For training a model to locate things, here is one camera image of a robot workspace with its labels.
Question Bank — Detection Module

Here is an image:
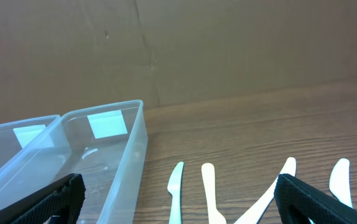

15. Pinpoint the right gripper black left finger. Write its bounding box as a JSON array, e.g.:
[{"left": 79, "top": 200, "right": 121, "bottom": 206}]
[{"left": 0, "top": 173, "right": 86, "bottom": 224}]

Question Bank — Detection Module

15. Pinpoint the cream white plastic knife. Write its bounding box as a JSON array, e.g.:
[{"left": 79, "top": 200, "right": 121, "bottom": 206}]
[{"left": 234, "top": 157, "right": 297, "bottom": 224}]

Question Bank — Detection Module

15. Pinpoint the clear plastic container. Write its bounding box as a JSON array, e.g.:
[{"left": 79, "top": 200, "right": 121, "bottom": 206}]
[
  {"left": 0, "top": 100, "right": 148, "bottom": 223},
  {"left": 0, "top": 115, "right": 60, "bottom": 172}
]

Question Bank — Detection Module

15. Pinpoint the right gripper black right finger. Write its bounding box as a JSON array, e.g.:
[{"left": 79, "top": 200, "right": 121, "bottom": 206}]
[{"left": 274, "top": 174, "right": 357, "bottom": 224}]

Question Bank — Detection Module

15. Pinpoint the left clear plastic container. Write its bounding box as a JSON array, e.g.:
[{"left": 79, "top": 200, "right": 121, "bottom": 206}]
[{"left": 0, "top": 115, "right": 60, "bottom": 172}]

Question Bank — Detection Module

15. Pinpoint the mint green plastic knife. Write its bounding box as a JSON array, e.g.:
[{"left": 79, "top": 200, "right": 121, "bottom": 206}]
[{"left": 329, "top": 158, "right": 353, "bottom": 208}]

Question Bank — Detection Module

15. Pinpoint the light blue plastic knife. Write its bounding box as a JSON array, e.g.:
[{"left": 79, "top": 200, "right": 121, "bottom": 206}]
[{"left": 167, "top": 162, "right": 184, "bottom": 224}]

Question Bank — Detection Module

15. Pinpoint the right clear plastic container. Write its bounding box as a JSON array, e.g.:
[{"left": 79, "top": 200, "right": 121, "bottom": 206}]
[{"left": 0, "top": 100, "right": 148, "bottom": 223}]

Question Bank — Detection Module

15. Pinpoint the yellow plastic knife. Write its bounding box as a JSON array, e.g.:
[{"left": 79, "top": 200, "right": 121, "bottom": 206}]
[{"left": 201, "top": 163, "right": 226, "bottom": 224}]

